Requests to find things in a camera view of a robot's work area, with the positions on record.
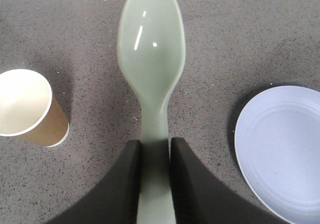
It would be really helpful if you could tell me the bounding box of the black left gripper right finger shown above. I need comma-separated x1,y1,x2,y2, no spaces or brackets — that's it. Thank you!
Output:
170,137,284,224

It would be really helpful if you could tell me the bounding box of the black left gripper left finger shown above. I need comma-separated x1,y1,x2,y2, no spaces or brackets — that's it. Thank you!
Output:
48,140,141,224

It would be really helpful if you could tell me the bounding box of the light blue plate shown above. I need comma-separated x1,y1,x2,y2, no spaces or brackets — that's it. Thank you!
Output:
234,85,320,224

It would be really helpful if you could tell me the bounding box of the brown paper cup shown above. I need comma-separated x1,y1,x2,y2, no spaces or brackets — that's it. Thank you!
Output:
0,69,70,147

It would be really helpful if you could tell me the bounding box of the pale green plastic spoon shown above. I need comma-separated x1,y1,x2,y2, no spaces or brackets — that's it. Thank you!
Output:
117,0,186,224

